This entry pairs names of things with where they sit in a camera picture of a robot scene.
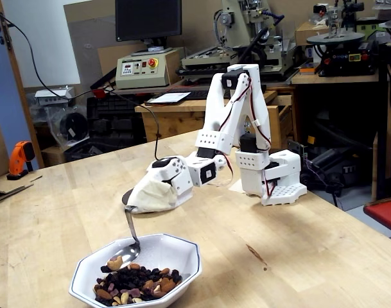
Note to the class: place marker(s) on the wooden workbench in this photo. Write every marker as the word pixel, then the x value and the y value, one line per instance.
pixel 286 125

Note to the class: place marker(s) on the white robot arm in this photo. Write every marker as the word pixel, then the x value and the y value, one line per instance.
pixel 214 106

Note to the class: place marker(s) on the green circuit board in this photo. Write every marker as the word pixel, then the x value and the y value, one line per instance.
pixel 296 148

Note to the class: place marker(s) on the dark brown plate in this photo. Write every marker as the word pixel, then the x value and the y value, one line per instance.
pixel 125 199

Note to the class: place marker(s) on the black tool case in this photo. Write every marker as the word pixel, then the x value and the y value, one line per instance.
pixel 115 122

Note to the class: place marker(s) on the white octagonal bowl blue rim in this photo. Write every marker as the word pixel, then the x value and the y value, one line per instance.
pixel 169 253

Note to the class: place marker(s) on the trail mix nuts and raisins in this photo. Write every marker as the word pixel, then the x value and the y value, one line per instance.
pixel 134 282

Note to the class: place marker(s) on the red padded chair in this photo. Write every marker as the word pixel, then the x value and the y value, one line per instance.
pixel 384 213

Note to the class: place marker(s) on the beige cnc milling machine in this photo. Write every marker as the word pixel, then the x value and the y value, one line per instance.
pixel 243 19

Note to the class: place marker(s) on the blue door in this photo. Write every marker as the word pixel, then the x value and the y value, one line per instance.
pixel 2 96

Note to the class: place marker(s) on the cardboard box with white parts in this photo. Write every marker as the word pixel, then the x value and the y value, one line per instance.
pixel 307 33

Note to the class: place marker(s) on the wooden machine bench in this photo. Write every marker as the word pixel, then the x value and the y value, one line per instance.
pixel 343 79

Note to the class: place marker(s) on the wooden door frame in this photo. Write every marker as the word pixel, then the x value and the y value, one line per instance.
pixel 19 83

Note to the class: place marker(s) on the metal spoon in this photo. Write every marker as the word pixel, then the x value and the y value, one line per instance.
pixel 131 253

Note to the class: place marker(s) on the green box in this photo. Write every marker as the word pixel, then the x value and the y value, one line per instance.
pixel 371 27

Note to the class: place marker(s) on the black keyboard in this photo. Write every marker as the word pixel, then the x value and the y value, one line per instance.
pixel 198 94

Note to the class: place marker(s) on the orange black power tool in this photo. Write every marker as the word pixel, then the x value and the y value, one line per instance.
pixel 20 154

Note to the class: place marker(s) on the beige control box red button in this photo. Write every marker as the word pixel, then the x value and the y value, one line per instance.
pixel 140 77

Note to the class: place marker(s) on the white paper sheet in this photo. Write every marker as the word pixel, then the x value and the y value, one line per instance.
pixel 169 97

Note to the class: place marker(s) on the flat cardboard piece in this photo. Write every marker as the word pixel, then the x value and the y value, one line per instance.
pixel 2 187

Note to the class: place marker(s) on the masking tape piece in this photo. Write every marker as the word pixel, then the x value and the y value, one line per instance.
pixel 237 186

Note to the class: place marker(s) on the cashew nut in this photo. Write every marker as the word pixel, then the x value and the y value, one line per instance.
pixel 115 263

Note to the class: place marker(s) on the black computer monitor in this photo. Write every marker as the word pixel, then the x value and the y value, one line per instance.
pixel 147 19

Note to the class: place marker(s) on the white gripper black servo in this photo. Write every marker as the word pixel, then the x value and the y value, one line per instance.
pixel 164 178

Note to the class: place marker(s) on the black scroll saw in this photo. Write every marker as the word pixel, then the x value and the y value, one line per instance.
pixel 343 61

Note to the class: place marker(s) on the black filament spool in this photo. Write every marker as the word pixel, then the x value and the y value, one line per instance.
pixel 73 126

